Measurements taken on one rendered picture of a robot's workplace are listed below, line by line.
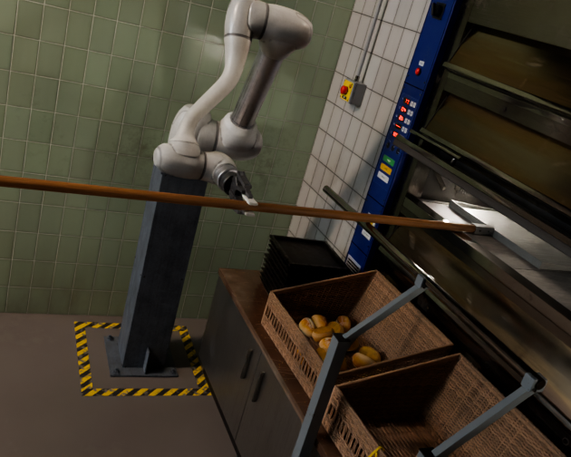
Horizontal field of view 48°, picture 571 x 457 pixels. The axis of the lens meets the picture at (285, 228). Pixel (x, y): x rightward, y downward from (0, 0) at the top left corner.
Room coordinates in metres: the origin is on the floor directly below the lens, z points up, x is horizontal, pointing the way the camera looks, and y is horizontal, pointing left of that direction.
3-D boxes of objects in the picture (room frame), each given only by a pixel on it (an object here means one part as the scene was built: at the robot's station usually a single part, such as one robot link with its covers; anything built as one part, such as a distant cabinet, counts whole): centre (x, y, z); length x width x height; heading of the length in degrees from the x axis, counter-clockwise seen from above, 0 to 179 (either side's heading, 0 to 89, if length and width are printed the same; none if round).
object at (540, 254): (2.46, -0.91, 1.20); 0.55 x 0.36 x 0.03; 28
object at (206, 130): (2.68, 0.50, 1.17); 0.18 x 0.16 x 0.22; 112
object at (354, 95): (3.09, -0.12, 1.46); 0.10 x 0.07 x 0.10; 28
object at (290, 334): (2.17, -0.35, 0.72); 0.56 x 0.49 x 0.28; 29
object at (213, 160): (2.20, 0.30, 1.19); 0.16 x 0.13 x 0.11; 27
